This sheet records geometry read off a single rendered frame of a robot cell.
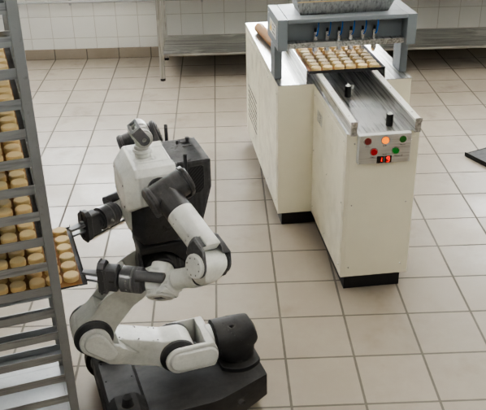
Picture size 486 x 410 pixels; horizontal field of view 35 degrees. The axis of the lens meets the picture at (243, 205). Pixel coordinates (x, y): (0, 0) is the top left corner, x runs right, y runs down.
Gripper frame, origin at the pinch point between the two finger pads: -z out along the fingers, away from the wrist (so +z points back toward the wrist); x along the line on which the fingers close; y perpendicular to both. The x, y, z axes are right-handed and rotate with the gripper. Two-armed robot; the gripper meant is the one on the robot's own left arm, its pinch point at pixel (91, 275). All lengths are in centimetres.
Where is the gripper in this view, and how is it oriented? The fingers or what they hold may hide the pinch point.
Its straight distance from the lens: 262.4
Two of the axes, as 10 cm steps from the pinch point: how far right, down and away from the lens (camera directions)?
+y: -1.9, 4.6, -8.7
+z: 9.8, 0.8, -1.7
